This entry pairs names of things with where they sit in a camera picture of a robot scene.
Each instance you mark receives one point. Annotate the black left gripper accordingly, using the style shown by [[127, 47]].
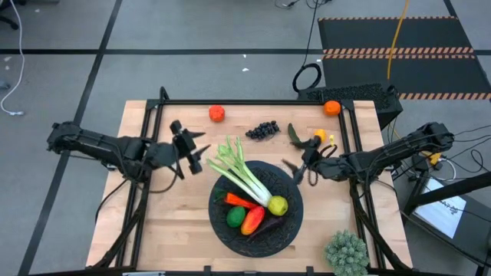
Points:
[[186, 143]]

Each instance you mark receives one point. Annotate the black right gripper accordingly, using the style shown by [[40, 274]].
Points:
[[311, 157]]

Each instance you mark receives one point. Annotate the dark green cucumber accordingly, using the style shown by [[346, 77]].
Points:
[[294, 134]]

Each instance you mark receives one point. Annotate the red-orange tomato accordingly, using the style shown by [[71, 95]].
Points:
[[216, 113]]

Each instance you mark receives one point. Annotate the dark purple grape bunch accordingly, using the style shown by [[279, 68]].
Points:
[[262, 130]]

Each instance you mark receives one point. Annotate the yellow-green apple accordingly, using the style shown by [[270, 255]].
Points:
[[277, 206]]

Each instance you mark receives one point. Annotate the white and green celery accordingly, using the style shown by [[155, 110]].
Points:
[[249, 184]]

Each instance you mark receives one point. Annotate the orange fruit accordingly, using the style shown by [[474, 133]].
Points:
[[332, 108]]

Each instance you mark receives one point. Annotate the orange carrot with green leaves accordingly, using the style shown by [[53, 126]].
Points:
[[238, 200]]

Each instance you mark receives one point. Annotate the dark purple eggplant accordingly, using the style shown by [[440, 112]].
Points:
[[270, 224]]

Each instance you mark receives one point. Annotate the red and orange mango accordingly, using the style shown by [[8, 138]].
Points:
[[252, 221]]

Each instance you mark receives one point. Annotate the green lime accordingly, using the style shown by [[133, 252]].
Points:
[[235, 217]]

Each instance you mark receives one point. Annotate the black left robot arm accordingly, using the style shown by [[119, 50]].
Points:
[[96, 143]]

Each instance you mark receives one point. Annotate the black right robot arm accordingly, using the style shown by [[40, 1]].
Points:
[[383, 155]]

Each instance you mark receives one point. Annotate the dark woven wicker basket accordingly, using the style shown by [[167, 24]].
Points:
[[284, 230]]

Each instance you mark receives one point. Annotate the black round plate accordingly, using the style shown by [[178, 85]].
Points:
[[264, 164]]

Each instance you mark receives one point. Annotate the yellow tag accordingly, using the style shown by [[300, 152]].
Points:
[[332, 140]]

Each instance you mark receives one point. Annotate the black perforated computer case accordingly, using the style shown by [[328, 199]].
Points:
[[353, 96]]

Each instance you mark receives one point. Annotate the pale green bushy plant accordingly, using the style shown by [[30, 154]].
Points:
[[347, 255]]

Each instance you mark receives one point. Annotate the black hazard-striped floor mat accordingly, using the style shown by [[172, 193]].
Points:
[[403, 34]]

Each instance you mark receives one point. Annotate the black chair base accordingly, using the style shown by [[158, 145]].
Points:
[[9, 21]]

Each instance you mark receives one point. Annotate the black metal table frame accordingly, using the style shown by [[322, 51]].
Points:
[[249, 102]]

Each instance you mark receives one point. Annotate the black stand frame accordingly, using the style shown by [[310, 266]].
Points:
[[452, 189]]

